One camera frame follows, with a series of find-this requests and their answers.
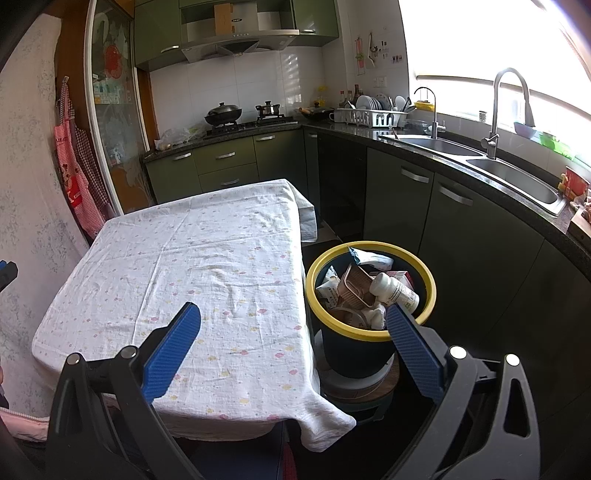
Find pink cloth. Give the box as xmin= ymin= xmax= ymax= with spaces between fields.
xmin=0 ymin=408 xmax=51 ymax=441

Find steel double sink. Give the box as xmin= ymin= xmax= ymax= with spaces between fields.
xmin=379 ymin=131 xmax=568 ymax=217

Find green base cabinets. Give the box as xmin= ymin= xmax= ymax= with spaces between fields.
xmin=144 ymin=127 xmax=591 ymax=480

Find green upper cabinets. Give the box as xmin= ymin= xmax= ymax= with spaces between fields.
xmin=134 ymin=0 xmax=340 ymax=70

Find red checked apron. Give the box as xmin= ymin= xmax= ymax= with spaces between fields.
xmin=53 ymin=76 xmax=116 ymax=238

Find thin steel faucet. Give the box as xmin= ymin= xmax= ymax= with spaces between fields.
xmin=413 ymin=86 xmax=446 ymax=139

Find white and blue packet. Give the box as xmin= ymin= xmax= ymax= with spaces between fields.
xmin=347 ymin=247 xmax=395 ymax=271

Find white window blind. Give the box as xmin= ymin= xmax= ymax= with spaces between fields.
xmin=397 ymin=0 xmax=591 ymax=153

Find blue bin with yellow rim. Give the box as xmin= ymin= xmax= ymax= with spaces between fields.
xmin=305 ymin=241 xmax=437 ymax=379

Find black wok with lid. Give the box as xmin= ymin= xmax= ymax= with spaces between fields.
xmin=204 ymin=102 xmax=243 ymax=127

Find white labelled bottle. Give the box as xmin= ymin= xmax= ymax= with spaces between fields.
xmin=368 ymin=272 xmax=421 ymax=312

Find black frying pan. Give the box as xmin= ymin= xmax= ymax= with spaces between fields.
xmin=300 ymin=104 xmax=335 ymax=121

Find glass sliding door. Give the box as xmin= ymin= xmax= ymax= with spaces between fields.
xmin=83 ymin=0 xmax=158 ymax=215

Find white floral tablecloth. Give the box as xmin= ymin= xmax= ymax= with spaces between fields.
xmin=31 ymin=179 xmax=357 ymax=453

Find black gas stove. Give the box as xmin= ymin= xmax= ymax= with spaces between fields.
xmin=203 ymin=115 xmax=300 ymax=137

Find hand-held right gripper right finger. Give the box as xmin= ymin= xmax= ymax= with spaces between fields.
xmin=383 ymin=302 xmax=541 ymax=480

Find red box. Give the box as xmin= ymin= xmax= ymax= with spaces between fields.
xmin=558 ymin=166 xmax=589 ymax=201

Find row of white plates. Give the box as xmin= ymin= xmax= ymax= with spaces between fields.
xmin=355 ymin=95 xmax=393 ymax=112

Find wall hook decoration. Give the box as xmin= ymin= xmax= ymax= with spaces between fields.
xmin=353 ymin=32 xmax=407 ymax=77

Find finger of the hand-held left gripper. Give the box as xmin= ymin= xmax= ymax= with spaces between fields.
xmin=0 ymin=260 xmax=19 ymax=292

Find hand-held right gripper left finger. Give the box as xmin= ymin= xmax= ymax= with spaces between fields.
xmin=46 ymin=302 xmax=204 ymax=480

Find green plastic container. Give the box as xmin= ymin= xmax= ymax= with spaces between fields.
xmin=540 ymin=131 xmax=575 ymax=160

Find tall steel faucet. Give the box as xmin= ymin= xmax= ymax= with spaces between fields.
xmin=480 ymin=68 xmax=536 ymax=160

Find wooden cutting board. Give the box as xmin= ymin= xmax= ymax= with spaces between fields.
xmin=568 ymin=203 xmax=591 ymax=238

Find steel range hood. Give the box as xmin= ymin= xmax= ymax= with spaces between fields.
xmin=180 ymin=0 xmax=301 ymax=64

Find white snack packet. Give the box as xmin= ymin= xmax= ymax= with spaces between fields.
xmin=316 ymin=267 xmax=342 ymax=308

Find round wooden stool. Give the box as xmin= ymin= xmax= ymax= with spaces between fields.
xmin=314 ymin=332 xmax=402 ymax=423

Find clear plastic bag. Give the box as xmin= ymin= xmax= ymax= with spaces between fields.
xmin=154 ymin=124 xmax=206 ymax=151

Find white dish rack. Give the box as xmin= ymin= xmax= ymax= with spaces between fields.
xmin=333 ymin=107 xmax=409 ymax=129

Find black kitchen countertop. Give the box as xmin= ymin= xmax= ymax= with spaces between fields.
xmin=143 ymin=117 xmax=591 ymax=278

